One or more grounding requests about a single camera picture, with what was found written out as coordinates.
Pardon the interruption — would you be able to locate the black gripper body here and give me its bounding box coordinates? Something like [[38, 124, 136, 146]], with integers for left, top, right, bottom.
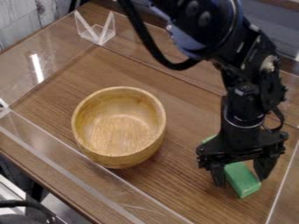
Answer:
[[194, 113, 289, 172]]

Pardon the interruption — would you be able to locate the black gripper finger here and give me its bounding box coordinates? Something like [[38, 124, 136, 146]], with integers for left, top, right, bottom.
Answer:
[[253, 154, 278, 181], [209, 164, 225, 187]]

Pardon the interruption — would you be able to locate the green rectangular block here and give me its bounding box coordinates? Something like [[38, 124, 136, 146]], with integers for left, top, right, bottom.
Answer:
[[200, 134, 262, 200]]

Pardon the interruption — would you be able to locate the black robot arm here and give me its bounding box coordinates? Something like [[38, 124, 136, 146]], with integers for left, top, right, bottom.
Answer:
[[149, 0, 288, 186]]

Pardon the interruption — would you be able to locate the brown wooden bowl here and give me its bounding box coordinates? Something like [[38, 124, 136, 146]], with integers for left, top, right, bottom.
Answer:
[[70, 86, 165, 169]]

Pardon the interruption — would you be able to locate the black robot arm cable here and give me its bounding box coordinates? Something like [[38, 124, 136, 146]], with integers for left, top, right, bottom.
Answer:
[[116, 0, 202, 72]]

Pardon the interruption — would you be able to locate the clear acrylic tray wall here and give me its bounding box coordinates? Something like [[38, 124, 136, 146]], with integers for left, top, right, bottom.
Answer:
[[0, 106, 192, 224]]

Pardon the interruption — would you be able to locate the clear acrylic corner bracket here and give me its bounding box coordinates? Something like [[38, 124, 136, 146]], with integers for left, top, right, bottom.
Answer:
[[73, 10, 116, 46]]

